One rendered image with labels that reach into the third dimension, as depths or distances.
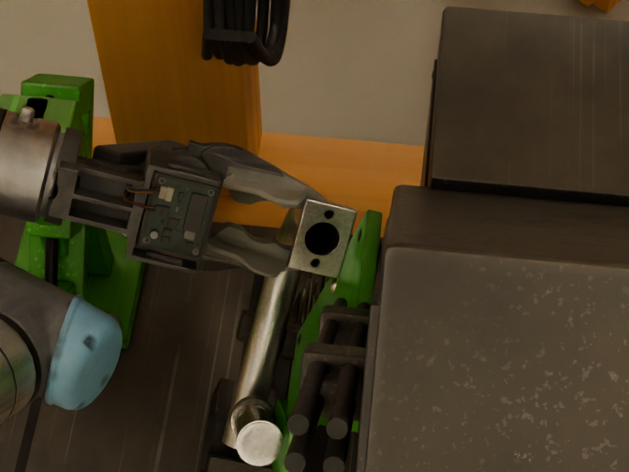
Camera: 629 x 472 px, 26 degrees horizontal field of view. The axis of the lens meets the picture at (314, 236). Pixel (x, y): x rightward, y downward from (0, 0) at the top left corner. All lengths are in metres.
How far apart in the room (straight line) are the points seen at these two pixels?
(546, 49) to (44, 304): 0.46
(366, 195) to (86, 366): 0.59
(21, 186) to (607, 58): 0.48
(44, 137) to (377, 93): 1.74
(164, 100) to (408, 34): 1.47
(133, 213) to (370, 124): 1.70
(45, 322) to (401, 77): 1.82
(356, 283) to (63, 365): 0.21
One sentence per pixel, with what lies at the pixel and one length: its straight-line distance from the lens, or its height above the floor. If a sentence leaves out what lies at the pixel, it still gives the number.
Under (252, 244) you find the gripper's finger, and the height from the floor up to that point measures 1.22.
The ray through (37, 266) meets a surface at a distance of 1.32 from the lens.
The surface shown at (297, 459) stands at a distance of 0.59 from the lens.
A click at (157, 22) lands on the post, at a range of 1.27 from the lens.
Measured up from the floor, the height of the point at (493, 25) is 1.24.
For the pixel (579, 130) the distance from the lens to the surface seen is 1.09.
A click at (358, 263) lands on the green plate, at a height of 1.27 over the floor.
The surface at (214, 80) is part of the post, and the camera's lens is 1.32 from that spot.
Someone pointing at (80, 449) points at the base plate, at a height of 0.90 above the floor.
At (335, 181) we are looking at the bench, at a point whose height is 0.88.
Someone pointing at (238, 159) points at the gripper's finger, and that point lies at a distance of 1.02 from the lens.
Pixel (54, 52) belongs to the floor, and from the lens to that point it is 2.80.
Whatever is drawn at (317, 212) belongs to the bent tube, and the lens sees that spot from 1.02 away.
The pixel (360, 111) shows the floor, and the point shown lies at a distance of 2.65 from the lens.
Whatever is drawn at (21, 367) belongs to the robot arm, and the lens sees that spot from 0.93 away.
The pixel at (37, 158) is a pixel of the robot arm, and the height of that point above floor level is 1.32.
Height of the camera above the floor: 2.10
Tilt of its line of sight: 57 degrees down
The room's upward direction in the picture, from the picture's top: straight up
